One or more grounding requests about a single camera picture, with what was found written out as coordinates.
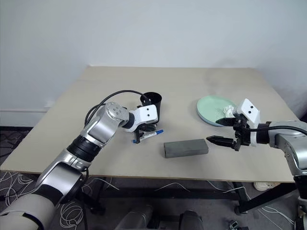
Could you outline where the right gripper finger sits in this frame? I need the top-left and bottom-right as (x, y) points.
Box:
(206, 136), (235, 148)
(216, 116), (237, 127)

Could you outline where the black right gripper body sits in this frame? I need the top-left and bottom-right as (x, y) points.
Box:
(232, 112), (252, 152)

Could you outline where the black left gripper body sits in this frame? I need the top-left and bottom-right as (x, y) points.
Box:
(135, 121), (159, 132)

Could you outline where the white marker with blue cap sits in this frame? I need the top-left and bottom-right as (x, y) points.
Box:
(131, 129), (165, 144)

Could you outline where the white tissue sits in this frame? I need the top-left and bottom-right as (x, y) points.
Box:
(222, 104), (237, 118)

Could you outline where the light green plate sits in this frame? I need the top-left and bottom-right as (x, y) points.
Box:
(196, 95), (238, 127)

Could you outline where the grey glasses case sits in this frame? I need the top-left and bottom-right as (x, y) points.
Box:
(163, 138), (209, 159)

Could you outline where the light blue plate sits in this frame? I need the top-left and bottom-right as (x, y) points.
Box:
(196, 109), (225, 127)

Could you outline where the black plastic cup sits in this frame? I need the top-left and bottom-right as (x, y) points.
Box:
(140, 92), (163, 125)

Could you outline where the dark rounded shape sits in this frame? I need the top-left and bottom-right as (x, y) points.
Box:
(179, 210), (203, 230)
(121, 205), (154, 230)

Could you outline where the small black floor device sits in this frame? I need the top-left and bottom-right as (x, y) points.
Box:
(229, 220), (250, 230)

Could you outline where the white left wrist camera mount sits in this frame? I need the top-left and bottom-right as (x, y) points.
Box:
(130, 104), (159, 132)

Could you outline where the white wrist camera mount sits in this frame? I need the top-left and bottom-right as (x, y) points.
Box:
(234, 98), (261, 147)
(130, 104), (159, 132)

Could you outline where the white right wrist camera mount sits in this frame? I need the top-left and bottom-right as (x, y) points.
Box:
(234, 98), (261, 147)

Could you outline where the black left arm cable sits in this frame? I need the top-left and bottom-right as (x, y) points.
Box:
(79, 90), (150, 230)

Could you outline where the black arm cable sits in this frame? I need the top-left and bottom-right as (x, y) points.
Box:
(244, 126), (307, 135)
(79, 90), (150, 230)

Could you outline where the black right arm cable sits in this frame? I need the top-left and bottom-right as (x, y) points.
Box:
(244, 126), (307, 135)

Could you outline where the black metal table frame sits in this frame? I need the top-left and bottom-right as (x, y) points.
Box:
(79, 177), (298, 215)

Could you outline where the white floor cable tangle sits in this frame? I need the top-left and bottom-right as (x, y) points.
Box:
(0, 171), (120, 230)

